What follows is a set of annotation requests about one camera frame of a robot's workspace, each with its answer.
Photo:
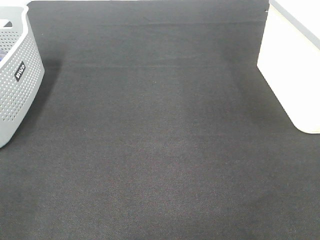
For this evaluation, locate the black fabric table mat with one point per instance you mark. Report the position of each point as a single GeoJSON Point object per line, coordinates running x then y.
{"type": "Point", "coordinates": [153, 122]}

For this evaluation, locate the white storage box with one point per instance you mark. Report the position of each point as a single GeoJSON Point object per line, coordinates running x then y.
{"type": "Point", "coordinates": [289, 60]}

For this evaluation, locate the grey perforated laundry basket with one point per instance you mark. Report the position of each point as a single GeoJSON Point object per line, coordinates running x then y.
{"type": "Point", "coordinates": [21, 69]}

